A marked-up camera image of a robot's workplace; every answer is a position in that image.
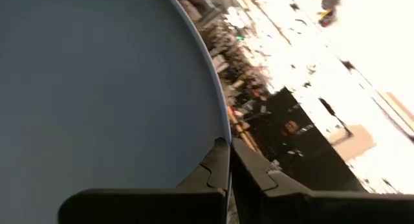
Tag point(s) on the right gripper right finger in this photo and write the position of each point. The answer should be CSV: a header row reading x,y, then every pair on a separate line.
x,y
291,208

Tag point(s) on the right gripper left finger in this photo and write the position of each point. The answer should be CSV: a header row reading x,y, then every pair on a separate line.
x,y
181,204

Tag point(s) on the large grey plate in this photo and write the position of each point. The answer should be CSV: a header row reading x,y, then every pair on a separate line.
x,y
97,88

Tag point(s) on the black panel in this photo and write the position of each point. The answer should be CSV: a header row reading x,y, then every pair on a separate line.
x,y
307,159

